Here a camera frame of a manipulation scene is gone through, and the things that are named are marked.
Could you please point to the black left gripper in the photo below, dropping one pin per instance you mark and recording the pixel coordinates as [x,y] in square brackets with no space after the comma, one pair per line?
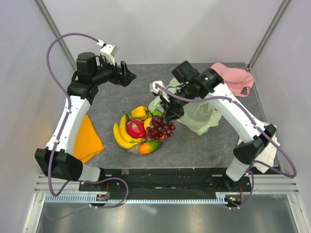
[127,76]

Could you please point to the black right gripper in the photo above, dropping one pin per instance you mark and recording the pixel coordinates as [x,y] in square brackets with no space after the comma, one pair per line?
[171,111]

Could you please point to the green fake apple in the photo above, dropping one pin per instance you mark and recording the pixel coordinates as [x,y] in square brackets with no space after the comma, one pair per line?
[156,113]

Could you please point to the dark red fake grapes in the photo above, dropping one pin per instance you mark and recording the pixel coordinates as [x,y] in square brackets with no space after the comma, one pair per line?
[158,128]

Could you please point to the yellow fake lemon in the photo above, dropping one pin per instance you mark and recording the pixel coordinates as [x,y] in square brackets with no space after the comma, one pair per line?
[147,123]

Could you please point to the translucent green plastic bag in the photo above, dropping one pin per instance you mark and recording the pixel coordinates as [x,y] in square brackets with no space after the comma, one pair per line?
[198,116]

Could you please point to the yellow fake bell pepper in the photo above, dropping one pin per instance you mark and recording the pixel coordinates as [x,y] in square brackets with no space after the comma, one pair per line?
[141,112]

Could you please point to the red fake dragon fruit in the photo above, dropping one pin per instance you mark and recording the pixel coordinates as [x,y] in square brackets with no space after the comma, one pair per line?
[134,126]

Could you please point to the orange green fake mango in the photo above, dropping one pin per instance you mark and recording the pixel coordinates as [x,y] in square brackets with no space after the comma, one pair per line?
[149,147]

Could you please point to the yellow fake banana bunch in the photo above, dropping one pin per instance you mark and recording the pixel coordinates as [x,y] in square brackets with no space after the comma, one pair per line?
[123,139]

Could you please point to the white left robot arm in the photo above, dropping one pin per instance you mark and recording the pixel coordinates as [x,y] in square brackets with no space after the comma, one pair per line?
[56,160]

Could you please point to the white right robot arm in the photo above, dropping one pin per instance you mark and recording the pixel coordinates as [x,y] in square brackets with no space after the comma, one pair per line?
[209,86]

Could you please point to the speckled glass plate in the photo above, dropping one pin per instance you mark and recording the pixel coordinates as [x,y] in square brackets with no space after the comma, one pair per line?
[134,149]

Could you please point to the pink baseball cap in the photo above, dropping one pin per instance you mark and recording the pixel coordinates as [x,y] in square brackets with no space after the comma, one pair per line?
[238,80]

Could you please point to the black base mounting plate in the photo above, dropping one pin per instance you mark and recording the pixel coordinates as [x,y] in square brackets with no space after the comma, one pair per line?
[207,179]

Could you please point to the orange cloth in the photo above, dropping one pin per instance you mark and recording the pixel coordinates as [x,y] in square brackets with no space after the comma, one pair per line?
[87,144]

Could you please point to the white folded towel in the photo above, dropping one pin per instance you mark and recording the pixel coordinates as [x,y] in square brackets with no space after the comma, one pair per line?
[267,155]

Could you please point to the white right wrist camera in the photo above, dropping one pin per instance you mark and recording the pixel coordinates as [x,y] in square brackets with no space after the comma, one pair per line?
[156,88]

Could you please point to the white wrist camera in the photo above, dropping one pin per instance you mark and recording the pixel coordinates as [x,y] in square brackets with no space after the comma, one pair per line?
[108,51]
[156,88]

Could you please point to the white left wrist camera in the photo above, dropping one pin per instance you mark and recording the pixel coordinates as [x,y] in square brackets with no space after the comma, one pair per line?
[108,51]

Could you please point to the grey slotted cable duct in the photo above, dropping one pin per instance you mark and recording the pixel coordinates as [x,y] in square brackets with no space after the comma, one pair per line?
[96,199]

